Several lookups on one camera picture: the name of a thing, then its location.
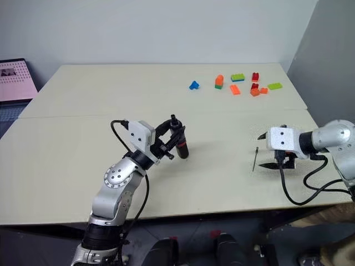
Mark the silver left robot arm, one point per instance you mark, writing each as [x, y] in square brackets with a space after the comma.
[111, 191]

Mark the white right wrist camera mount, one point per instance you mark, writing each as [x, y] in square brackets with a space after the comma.
[281, 140]

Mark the thin metal screwdriver bit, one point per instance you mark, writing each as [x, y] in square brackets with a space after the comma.
[255, 159]

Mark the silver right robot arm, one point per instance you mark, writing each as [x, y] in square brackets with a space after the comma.
[337, 144]

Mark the small orange toy block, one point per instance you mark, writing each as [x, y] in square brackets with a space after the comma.
[264, 90]

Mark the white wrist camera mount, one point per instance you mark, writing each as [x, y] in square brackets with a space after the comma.
[140, 135]
[281, 140]

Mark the green flat toy brick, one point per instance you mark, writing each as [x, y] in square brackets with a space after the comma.
[275, 86]
[237, 77]

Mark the dark rounded shape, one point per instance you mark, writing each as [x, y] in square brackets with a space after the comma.
[162, 253]
[230, 250]

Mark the laptop with pink screen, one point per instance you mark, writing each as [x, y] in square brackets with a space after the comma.
[14, 80]

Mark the red toy block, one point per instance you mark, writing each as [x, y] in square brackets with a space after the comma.
[255, 76]

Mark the red and orange block stack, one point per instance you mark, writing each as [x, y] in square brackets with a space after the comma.
[254, 91]

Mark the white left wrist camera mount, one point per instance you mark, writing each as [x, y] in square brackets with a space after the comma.
[140, 135]

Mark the orange flat toy brick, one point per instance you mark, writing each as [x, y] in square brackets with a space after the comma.
[235, 90]

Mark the blue toy block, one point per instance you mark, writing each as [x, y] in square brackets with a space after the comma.
[194, 85]

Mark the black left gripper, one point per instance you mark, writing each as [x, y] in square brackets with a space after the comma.
[162, 149]

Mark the orange and green block stack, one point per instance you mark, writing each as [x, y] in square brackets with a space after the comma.
[219, 82]

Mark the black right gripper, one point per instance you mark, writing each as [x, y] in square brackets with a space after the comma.
[285, 160]

